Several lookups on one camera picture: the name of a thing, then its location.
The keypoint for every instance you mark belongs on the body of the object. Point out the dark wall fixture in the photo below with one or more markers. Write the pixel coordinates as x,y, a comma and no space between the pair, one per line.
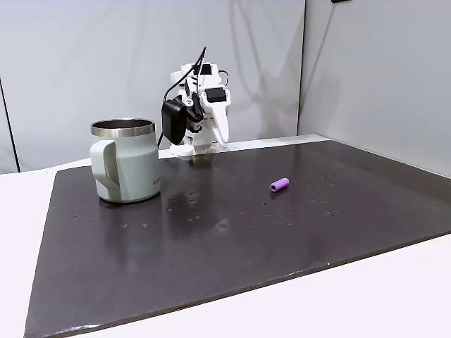
341,1

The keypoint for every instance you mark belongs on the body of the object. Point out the black oval camera box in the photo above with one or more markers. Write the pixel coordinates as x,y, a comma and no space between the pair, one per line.
173,121

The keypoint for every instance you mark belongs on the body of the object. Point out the purple pen grip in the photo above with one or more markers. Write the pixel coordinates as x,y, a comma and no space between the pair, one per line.
279,185

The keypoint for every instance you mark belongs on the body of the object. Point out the black table mat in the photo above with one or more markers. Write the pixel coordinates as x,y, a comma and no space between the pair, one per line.
225,246

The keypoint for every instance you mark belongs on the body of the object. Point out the pale green steel-rimmed mug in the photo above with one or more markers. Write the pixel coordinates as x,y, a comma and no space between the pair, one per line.
127,165

